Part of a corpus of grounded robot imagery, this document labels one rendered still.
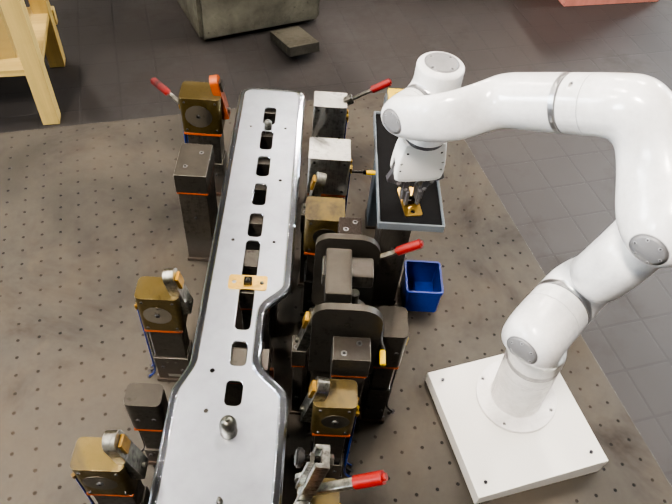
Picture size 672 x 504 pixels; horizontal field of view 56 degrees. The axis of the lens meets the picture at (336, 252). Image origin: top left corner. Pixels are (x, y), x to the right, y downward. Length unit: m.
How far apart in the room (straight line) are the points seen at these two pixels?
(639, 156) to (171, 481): 0.90
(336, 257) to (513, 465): 0.65
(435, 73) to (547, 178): 2.29
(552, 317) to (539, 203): 2.00
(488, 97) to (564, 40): 3.45
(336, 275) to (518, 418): 0.63
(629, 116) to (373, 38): 3.24
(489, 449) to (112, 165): 1.40
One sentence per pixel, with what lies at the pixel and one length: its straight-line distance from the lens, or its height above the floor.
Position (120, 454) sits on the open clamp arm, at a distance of 1.13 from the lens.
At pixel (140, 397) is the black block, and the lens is 1.28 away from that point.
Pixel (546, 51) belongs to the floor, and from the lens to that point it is 4.32.
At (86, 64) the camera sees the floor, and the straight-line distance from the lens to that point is 3.89.
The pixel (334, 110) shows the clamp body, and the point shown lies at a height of 1.05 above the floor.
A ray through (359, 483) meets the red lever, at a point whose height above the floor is 1.13.
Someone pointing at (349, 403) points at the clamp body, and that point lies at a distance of 1.16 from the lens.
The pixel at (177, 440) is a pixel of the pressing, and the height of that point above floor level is 1.00.
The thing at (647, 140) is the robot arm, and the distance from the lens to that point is 0.94.
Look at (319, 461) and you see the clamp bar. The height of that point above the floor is 1.20.
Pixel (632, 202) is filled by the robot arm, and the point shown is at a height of 1.52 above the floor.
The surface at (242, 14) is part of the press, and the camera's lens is 3.93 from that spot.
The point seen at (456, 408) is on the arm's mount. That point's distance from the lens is 1.57.
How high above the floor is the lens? 2.10
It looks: 50 degrees down
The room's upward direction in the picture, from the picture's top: 6 degrees clockwise
